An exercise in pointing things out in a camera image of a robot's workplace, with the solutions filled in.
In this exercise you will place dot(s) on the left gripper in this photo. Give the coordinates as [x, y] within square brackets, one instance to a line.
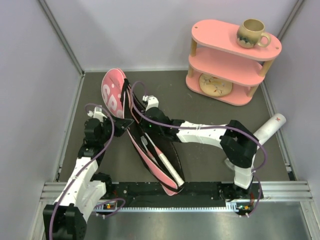
[121, 124]

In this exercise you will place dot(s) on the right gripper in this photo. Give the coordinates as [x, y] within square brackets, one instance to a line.
[144, 123]

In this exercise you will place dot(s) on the pink racket bag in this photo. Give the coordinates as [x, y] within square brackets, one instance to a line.
[115, 91]

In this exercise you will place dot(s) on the pink badminton racket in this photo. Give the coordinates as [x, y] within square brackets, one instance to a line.
[163, 159]

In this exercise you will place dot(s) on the white shuttlecock tube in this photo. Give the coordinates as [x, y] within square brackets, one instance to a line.
[268, 129]

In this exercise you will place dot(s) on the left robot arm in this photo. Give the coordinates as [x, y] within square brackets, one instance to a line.
[67, 217]

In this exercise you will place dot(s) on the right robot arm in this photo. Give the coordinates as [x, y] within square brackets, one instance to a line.
[237, 142]

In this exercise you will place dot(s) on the decorated round plate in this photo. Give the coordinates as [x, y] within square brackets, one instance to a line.
[213, 86]

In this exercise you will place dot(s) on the pink three-tier shelf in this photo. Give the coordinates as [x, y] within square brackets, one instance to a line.
[214, 51]

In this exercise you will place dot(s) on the beige ceramic mug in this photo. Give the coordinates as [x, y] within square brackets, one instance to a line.
[252, 33]

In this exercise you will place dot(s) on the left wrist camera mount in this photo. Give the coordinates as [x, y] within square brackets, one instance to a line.
[97, 113]

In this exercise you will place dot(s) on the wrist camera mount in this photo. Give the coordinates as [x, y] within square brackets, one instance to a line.
[150, 101]
[97, 113]

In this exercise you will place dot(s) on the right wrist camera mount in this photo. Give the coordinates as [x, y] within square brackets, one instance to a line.
[150, 101]

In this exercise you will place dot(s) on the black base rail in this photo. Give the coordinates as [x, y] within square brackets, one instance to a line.
[200, 196]

